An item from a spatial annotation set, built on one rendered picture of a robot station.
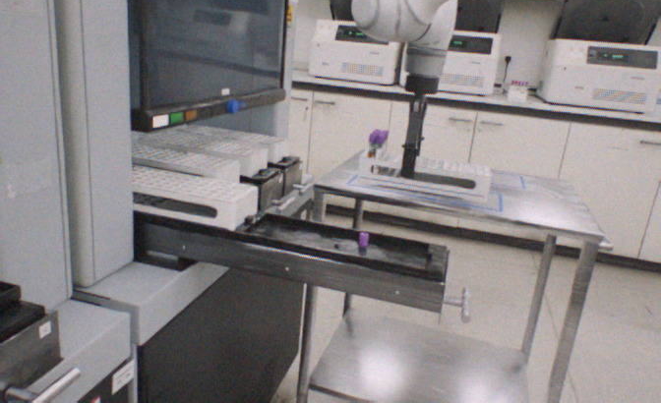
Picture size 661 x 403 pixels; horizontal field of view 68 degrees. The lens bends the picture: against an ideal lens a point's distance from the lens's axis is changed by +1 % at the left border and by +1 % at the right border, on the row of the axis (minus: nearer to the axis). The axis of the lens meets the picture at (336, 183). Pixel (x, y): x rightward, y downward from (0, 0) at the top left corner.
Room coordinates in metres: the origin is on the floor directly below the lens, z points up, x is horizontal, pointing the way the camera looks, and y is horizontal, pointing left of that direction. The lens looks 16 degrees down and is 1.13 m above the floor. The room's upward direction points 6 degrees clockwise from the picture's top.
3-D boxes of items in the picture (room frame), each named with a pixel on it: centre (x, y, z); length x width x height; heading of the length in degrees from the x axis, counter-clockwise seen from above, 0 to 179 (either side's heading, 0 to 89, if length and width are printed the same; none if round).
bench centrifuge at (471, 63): (3.28, -0.66, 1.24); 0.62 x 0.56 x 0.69; 167
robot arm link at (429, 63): (1.13, -0.17, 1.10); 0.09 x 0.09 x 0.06
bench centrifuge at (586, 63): (3.08, -1.49, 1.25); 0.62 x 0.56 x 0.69; 166
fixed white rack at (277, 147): (1.30, 0.29, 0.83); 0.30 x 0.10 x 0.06; 76
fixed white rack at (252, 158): (1.16, 0.33, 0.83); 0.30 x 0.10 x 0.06; 76
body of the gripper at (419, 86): (1.13, -0.17, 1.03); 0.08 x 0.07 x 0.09; 167
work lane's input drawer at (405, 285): (0.79, 0.12, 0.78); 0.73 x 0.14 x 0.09; 76
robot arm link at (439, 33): (1.12, -0.16, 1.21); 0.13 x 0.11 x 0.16; 140
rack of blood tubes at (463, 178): (1.12, -0.20, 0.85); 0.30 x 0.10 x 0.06; 77
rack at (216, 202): (0.83, 0.29, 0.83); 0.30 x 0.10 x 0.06; 76
